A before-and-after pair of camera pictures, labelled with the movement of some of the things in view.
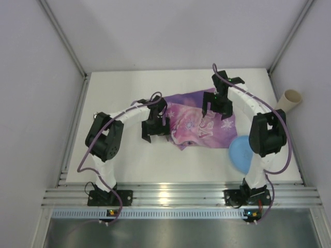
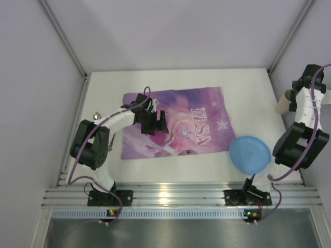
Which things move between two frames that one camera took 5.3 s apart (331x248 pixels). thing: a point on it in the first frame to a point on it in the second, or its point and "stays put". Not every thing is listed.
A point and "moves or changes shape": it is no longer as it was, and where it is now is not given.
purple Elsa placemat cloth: (188, 129) moves or changes shape
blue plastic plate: (241, 153) stays put
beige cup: (290, 99) stays put
